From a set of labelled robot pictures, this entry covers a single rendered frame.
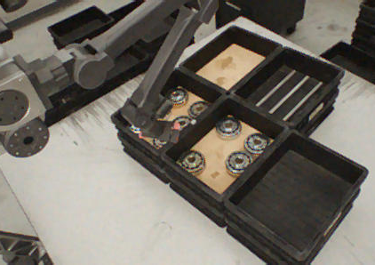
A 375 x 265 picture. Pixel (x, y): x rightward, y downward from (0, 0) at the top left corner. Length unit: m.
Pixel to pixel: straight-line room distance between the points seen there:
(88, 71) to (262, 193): 0.76
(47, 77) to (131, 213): 0.77
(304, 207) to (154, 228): 0.56
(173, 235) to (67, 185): 0.53
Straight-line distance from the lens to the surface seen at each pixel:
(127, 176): 1.62
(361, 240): 1.48
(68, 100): 2.38
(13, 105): 0.91
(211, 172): 1.41
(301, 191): 1.38
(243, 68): 1.82
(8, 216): 2.65
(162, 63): 1.08
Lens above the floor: 1.98
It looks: 49 degrees down
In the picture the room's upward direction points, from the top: 9 degrees counter-clockwise
